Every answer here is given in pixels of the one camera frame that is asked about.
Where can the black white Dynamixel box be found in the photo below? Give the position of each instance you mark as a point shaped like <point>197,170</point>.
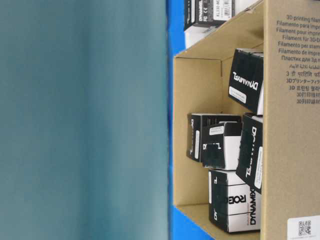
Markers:
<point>233,205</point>
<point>220,145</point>
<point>246,81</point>
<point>196,122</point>
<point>250,160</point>

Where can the black Dynamixel box in bin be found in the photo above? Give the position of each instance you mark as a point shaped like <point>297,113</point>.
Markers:
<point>200,15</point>

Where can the brown cardboard box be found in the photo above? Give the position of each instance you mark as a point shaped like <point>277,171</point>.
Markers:
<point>291,124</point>

